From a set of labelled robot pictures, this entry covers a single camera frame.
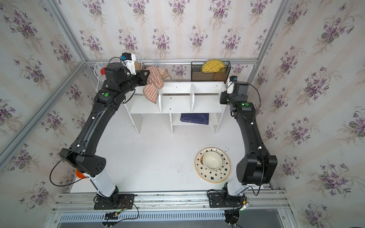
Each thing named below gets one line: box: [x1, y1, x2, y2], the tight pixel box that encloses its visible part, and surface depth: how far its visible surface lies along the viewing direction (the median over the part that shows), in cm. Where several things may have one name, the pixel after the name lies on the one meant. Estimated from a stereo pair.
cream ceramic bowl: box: [202, 151, 223, 171], surface depth 86 cm
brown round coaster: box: [212, 72, 228, 82], surface depth 98 cm
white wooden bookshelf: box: [124, 81, 228, 135], surface depth 86 cm
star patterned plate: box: [194, 147, 231, 184], surface depth 85 cm
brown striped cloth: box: [143, 66, 173, 105], surface depth 73 cm
